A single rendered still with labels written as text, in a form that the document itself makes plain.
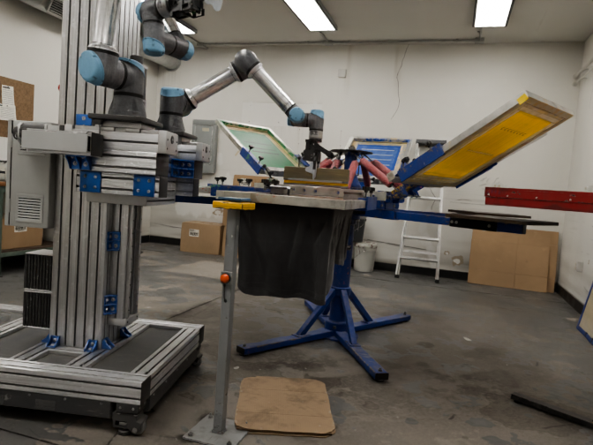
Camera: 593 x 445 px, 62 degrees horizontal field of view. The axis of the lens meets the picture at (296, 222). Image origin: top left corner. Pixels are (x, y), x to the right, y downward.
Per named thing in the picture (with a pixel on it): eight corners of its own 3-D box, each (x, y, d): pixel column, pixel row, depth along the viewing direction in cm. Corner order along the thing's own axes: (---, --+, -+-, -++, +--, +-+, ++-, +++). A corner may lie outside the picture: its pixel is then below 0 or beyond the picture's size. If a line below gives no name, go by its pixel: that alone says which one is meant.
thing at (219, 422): (231, 451, 191) (249, 203, 184) (181, 438, 197) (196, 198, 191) (253, 426, 212) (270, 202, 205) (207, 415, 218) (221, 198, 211)
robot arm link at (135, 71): (150, 96, 206) (152, 64, 205) (123, 90, 194) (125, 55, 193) (130, 97, 212) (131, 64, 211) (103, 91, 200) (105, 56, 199)
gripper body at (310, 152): (306, 162, 270) (308, 139, 269) (321, 162, 268) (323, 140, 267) (302, 161, 263) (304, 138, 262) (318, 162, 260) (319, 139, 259)
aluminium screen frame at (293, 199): (344, 209, 202) (345, 200, 202) (215, 199, 219) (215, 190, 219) (374, 207, 277) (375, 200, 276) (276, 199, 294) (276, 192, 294)
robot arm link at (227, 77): (159, 98, 259) (250, 45, 255) (168, 102, 273) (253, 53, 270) (170, 118, 259) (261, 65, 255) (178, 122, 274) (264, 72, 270)
